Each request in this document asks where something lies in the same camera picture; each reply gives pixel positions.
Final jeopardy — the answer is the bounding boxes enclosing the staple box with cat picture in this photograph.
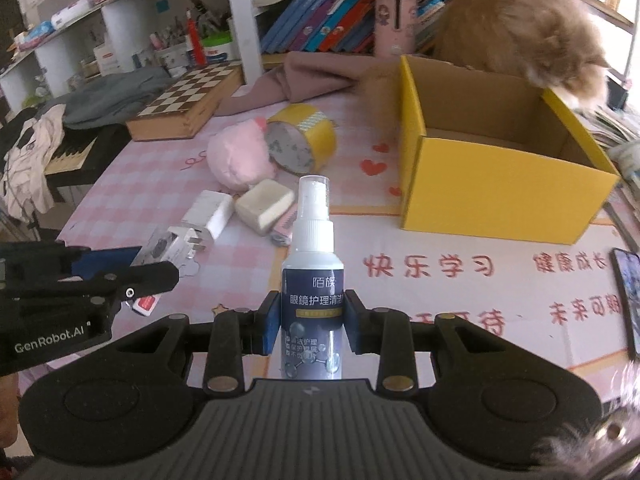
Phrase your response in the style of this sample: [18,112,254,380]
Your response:
[129,229,180,316]

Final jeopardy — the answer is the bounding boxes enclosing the white blue spray bottle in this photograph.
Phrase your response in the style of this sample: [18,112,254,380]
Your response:
[281,176,344,380]

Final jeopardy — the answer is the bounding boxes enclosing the large white charger block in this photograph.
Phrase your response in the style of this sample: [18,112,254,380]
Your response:
[181,190,234,242]

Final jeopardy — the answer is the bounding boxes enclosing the small white plug adapter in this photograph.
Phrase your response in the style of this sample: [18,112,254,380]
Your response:
[167,226,214,266]

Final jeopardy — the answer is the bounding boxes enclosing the pink small eraser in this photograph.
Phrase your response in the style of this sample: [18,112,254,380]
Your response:
[270,205,297,247]

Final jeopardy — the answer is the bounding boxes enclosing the white garment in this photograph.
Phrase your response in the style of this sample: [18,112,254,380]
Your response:
[1,104,66,222]

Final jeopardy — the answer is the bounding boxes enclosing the black keyboard piano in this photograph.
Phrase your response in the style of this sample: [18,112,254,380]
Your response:
[44,125,131,190]

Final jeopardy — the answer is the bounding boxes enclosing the grey cloth pile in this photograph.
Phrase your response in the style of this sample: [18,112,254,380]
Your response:
[36,66,174,130]

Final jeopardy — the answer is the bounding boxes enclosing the pink plush toy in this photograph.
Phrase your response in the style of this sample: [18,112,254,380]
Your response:
[206,117,277,192]

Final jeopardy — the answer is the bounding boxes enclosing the wooden chess board box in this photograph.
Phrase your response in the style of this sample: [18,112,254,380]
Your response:
[127,62,244,142]

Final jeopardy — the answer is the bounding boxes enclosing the yellow tape roll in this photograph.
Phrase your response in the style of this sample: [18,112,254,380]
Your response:
[265,103,337,176]

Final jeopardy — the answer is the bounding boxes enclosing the yellow cardboard box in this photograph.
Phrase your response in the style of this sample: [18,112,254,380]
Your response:
[398,56,620,245]

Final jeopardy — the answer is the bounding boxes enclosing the red bottle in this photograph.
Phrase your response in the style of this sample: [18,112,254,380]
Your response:
[186,11,206,67]

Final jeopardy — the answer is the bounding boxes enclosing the mauve cloth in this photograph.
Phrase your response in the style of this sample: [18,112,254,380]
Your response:
[215,52,400,120]

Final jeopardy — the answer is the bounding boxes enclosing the white green pen cup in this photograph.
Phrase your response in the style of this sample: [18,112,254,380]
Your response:
[202,30,236,64]

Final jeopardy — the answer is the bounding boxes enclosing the black smartphone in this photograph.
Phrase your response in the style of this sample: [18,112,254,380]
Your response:
[611,248,640,362]

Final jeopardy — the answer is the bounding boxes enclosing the row of colourful books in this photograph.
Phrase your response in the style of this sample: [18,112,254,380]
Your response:
[260,0,449,54]

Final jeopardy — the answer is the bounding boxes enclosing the stack of papers magazines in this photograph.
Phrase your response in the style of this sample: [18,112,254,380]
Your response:
[577,107,639,203]

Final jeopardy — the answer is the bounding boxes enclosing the pink cylindrical holder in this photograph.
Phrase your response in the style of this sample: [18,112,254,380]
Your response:
[374,0,418,58]

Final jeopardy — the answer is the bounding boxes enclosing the orange fluffy cat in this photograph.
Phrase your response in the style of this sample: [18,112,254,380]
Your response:
[433,0,608,107]

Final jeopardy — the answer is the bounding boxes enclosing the white shelf post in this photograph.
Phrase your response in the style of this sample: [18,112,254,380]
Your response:
[229,0,264,86]

